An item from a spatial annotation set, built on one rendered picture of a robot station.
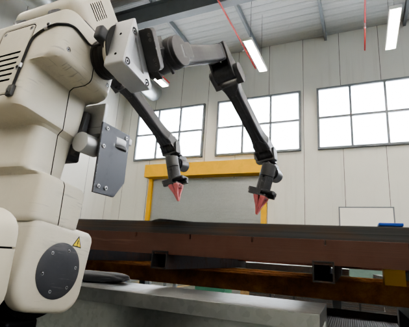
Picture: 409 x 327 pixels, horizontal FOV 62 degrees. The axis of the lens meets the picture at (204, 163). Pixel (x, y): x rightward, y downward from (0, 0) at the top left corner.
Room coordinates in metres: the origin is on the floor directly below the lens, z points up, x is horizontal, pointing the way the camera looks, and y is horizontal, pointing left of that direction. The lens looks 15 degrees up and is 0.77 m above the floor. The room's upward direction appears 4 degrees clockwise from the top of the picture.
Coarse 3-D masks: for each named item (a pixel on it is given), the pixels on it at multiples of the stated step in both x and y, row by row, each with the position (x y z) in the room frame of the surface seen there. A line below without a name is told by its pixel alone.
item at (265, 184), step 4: (260, 176) 1.31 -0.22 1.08; (268, 176) 1.30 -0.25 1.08; (260, 180) 1.31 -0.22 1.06; (264, 180) 1.30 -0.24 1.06; (268, 180) 1.30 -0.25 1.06; (272, 180) 1.31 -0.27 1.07; (256, 184) 1.33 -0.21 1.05; (260, 184) 1.31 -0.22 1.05; (264, 184) 1.30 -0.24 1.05; (268, 184) 1.30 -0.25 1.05; (248, 188) 1.32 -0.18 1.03; (256, 188) 1.31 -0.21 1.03; (260, 188) 1.30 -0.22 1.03; (264, 188) 1.30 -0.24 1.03; (268, 188) 1.31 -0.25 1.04; (264, 192) 1.30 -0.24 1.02; (268, 192) 1.29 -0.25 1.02; (272, 192) 1.28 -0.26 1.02; (276, 196) 1.34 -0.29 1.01
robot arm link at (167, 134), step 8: (112, 88) 1.26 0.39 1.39; (120, 88) 1.26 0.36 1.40; (128, 96) 1.27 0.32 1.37; (136, 96) 1.27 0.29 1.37; (136, 104) 1.30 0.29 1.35; (144, 104) 1.31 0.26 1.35; (144, 112) 1.33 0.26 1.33; (152, 112) 1.35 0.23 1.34; (144, 120) 1.36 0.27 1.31; (152, 120) 1.36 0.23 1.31; (152, 128) 1.39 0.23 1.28; (160, 128) 1.40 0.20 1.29; (160, 136) 1.42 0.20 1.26; (168, 136) 1.43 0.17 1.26; (160, 144) 1.46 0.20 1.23; (168, 144) 1.47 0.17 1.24; (168, 152) 1.49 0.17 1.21
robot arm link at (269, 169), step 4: (264, 164) 1.30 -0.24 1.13; (268, 164) 1.29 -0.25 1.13; (272, 164) 1.29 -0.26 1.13; (264, 168) 1.30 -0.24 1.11; (268, 168) 1.29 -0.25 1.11; (272, 168) 1.30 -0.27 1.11; (276, 168) 1.34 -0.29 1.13; (260, 172) 1.32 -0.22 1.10; (264, 172) 1.30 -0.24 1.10; (268, 172) 1.30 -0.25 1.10; (272, 172) 1.30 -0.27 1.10; (276, 172) 1.35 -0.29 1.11; (264, 176) 1.31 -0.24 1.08; (272, 176) 1.30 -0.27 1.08
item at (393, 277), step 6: (384, 270) 0.95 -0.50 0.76; (390, 270) 0.95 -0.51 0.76; (396, 270) 0.94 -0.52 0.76; (384, 276) 0.95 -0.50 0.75; (390, 276) 0.95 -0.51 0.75; (396, 276) 0.94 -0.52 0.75; (402, 276) 0.94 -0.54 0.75; (384, 282) 0.95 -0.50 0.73; (390, 282) 0.95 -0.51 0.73; (396, 282) 0.94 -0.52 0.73; (402, 282) 0.94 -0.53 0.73
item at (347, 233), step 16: (80, 224) 1.20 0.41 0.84; (96, 224) 1.18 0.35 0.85; (112, 224) 1.15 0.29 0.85; (128, 224) 1.13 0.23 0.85; (144, 224) 1.10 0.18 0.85; (160, 224) 1.08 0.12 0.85; (176, 224) 1.06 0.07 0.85; (192, 224) 1.04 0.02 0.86; (208, 224) 1.02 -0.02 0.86; (224, 224) 1.00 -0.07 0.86; (240, 224) 0.98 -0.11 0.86; (256, 224) 0.96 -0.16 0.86; (272, 224) 0.94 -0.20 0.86; (288, 224) 0.93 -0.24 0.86; (352, 240) 0.87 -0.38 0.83; (368, 240) 0.85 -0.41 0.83; (384, 240) 0.84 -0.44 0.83; (400, 240) 0.83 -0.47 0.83
